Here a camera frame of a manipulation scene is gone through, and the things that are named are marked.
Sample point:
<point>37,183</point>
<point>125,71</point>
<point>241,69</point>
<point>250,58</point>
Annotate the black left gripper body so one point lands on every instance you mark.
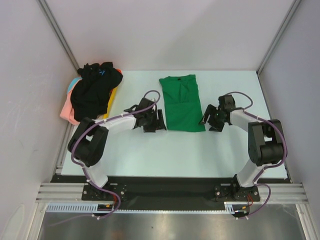
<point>151,122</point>

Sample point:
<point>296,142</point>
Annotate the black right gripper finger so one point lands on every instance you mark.
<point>208,116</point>
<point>217,127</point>

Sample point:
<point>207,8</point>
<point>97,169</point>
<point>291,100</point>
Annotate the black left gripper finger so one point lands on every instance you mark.
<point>160,123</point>
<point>131,109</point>

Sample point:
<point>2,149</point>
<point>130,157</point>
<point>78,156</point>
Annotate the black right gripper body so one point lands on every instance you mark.
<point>213,118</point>

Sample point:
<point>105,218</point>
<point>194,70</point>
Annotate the green t-shirt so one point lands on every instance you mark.
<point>182,104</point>

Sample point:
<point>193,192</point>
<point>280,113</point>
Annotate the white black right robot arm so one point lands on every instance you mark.
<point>266,146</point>

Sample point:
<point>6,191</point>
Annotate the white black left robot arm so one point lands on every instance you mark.
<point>88,142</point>

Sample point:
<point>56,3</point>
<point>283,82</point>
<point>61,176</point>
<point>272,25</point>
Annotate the yellow t-shirt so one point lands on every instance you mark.
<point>112,96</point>

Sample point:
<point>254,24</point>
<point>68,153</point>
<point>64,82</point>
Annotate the black t-shirt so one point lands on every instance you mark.
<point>90,96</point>

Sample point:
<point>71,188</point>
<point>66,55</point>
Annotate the pink t-shirt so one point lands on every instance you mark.
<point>67,113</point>

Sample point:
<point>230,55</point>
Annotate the light blue t-shirt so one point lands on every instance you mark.
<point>73,83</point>

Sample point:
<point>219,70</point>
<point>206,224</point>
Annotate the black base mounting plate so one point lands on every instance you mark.
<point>157,192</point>

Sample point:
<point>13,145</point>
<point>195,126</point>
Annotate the aluminium front rail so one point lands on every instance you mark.
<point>281,193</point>

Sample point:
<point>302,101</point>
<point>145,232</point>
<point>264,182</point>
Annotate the white slotted cable duct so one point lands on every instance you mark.
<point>106,208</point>

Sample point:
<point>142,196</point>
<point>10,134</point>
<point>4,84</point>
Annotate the aluminium corner frame post right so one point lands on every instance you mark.
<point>279,35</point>

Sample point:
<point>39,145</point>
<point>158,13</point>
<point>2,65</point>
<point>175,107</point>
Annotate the aluminium corner frame post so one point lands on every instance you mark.
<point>279,35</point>
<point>53,23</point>

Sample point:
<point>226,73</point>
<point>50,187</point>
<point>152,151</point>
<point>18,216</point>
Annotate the aluminium corner frame post left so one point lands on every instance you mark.
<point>53,23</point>

